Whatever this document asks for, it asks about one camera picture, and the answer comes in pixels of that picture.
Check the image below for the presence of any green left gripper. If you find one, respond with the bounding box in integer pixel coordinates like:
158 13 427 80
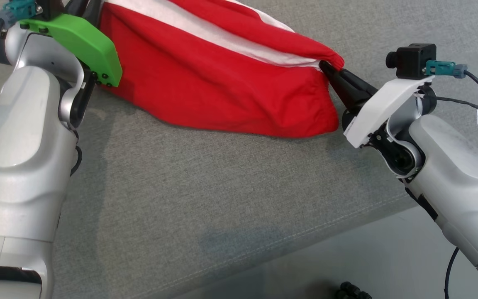
19 0 122 88

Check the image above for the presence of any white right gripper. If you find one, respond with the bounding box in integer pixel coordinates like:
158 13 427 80
320 61 435 149

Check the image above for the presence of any red jersey with white sleeves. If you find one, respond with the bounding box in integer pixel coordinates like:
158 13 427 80
98 0 345 138

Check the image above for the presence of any grey fabric sofa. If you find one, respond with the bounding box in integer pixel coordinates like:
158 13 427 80
0 0 478 299

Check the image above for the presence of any black right arm cable teal plug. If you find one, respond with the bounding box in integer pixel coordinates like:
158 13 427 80
424 60 478 299

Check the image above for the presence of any black ribbed cable conduit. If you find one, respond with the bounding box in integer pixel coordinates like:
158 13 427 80
334 282 372 299

